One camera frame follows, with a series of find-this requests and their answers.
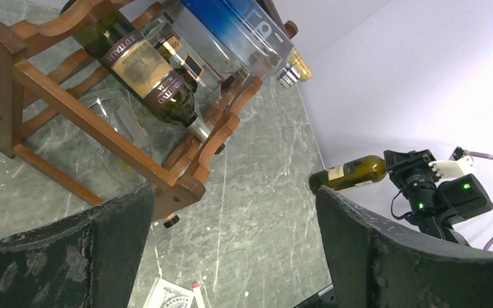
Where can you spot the wooden wine rack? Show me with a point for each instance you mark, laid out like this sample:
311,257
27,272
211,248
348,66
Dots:
44,72

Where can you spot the white printed card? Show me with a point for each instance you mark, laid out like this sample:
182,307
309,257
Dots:
164,294

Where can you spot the white pen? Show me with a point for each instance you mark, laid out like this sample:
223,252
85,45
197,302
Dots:
196,288

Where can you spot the dark bottle gold label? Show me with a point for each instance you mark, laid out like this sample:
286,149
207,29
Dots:
182,59

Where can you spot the blue square bottle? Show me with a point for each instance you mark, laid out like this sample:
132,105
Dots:
238,34

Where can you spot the clear bottle lower rack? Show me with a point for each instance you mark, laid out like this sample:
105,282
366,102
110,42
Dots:
114,108

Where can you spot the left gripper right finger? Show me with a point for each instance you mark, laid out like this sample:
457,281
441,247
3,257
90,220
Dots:
376,262

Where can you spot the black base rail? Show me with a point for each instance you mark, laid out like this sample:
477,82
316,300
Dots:
325,298

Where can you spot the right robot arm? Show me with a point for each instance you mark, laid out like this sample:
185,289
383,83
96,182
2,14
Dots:
441,193

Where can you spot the green wine bottle white label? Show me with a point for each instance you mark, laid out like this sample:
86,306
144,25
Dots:
355,173

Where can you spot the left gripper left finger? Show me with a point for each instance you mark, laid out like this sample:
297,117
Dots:
88,259

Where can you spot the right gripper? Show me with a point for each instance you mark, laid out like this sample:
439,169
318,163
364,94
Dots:
405,168

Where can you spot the green bottle brown label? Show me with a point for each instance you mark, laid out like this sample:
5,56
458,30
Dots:
114,41

